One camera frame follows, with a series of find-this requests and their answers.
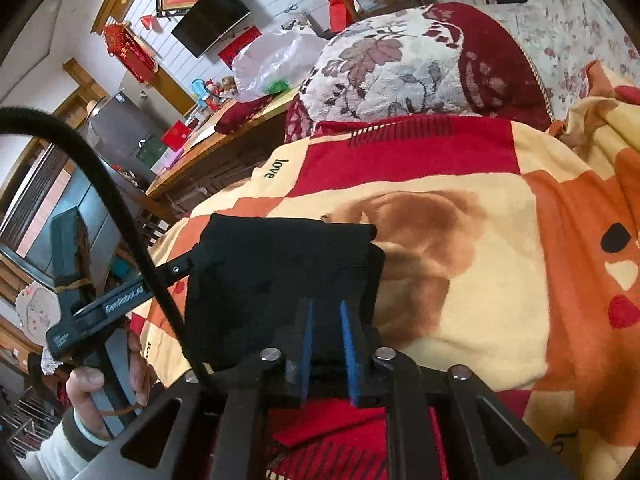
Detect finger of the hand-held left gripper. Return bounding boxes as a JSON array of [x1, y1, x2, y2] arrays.
[[149, 251, 202, 292]]

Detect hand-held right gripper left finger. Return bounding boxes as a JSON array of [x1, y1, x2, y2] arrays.
[[82, 299, 316, 480]]

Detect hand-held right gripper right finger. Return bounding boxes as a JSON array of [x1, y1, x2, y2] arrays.
[[340, 300, 576, 480]]

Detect black pants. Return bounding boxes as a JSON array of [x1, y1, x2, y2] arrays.
[[180, 213, 386, 371]]

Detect person's left hand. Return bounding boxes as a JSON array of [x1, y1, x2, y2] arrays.
[[65, 332, 158, 443]]

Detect round lace doily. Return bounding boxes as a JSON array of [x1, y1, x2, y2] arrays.
[[14, 282, 65, 348]]

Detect grey top wooden dining table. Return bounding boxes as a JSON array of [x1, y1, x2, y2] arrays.
[[0, 157, 178, 306]]

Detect wooden sideboard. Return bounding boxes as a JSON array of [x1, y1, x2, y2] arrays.
[[145, 95, 301, 211]]

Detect dark green gift box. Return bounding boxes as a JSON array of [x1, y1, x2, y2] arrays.
[[136, 135, 168, 168]]

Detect printed orange and red blanket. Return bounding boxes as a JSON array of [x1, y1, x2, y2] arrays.
[[127, 72, 640, 480]]

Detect red gift box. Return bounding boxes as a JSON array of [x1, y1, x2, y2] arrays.
[[162, 122, 193, 151]]

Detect silver refrigerator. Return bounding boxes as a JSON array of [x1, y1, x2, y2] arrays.
[[87, 92, 166, 171]]

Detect dark red cloth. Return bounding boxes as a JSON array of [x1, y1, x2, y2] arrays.
[[215, 95, 273, 133]]

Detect red hanging decoration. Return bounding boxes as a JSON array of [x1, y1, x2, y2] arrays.
[[102, 20, 158, 83]]

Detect clear plastic bag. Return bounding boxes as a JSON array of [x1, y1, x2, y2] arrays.
[[232, 27, 331, 103]]

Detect red floral sofa cushion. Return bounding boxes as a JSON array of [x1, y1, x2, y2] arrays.
[[285, 2, 553, 143]]

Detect red paper bag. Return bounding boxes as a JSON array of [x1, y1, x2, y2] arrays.
[[327, 0, 351, 33]]

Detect floral sofa cover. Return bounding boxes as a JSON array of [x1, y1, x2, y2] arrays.
[[420, 0, 640, 126]]

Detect black cable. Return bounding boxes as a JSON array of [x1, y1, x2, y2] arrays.
[[0, 106, 213, 391]]

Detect red wall poster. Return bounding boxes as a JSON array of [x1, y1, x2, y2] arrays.
[[218, 27, 262, 68]]

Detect black wall television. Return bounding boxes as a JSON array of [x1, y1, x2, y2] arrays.
[[171, 0, 252, 58]]

